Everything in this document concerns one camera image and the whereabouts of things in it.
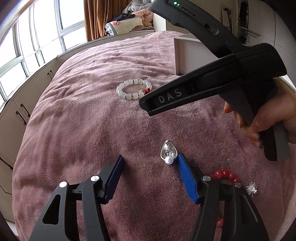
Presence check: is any white storage box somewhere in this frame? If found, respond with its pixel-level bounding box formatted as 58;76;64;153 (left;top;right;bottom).
173;32;296;91

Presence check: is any brown curtain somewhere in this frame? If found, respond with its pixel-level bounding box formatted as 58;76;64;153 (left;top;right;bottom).
83;0;130;42

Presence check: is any red bead bracelet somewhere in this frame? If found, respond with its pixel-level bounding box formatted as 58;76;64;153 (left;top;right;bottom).
209;169;241;227

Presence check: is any white bead bracelet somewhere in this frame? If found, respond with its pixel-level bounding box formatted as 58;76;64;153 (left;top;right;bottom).
115;78;153;101

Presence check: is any bay window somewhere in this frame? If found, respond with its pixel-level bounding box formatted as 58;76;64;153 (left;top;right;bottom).
1;1;87;103

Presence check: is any silver heart jewelry dish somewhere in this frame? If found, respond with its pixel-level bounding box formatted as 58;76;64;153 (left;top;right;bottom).
160;140;178;165

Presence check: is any silver spiky brooch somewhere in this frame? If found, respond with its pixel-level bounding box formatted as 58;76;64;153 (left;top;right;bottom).
245;182;258;197

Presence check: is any pile of folded bedding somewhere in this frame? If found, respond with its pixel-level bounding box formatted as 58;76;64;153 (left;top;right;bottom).
105;1;154;36

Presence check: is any wardrobe with sliding doors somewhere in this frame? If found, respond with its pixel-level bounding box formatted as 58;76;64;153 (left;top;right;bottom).
238;1;295;83

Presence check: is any pink bed blanket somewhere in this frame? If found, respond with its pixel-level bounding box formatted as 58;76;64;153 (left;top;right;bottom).
12;31;295;240

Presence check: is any right hand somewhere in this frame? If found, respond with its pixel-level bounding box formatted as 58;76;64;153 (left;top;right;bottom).
224;79;295;148

